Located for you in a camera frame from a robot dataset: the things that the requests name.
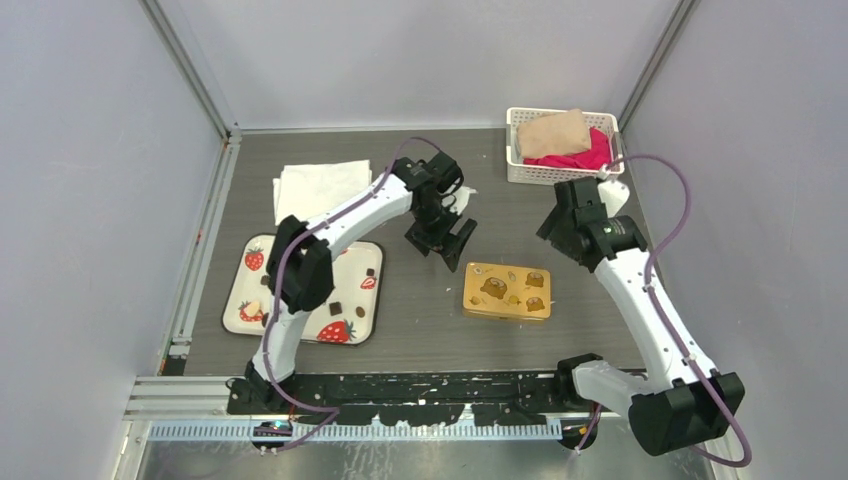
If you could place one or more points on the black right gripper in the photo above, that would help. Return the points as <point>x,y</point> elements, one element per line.
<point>552,230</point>

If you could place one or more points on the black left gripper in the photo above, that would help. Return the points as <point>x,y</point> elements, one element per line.
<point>425,241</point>

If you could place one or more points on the gold bear print lid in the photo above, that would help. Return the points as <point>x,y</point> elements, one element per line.
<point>504,288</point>

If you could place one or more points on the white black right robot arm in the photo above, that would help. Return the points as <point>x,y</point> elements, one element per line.
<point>683,400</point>

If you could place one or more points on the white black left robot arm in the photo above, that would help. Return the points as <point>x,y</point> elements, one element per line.
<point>303,253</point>

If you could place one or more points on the dark square chocolate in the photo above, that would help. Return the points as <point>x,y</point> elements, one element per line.
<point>335,309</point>

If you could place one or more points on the white round chocolate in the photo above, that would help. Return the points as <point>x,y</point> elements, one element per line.
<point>252,309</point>

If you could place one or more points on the pink red cloth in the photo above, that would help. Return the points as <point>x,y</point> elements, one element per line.
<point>598,155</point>

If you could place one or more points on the white plastic basket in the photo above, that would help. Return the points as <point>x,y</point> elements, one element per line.
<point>520,173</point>

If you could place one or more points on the gold tin box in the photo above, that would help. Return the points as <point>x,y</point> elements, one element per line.
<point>505,316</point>

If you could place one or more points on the beige cloth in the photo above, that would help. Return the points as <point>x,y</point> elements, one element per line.
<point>561,134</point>

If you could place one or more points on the white strawberry print tray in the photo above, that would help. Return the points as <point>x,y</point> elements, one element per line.
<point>352,288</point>

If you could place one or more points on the white folded towel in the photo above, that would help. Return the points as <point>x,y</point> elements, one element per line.
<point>307,190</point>

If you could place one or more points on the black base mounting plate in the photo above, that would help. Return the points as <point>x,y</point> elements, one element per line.
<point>494,398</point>

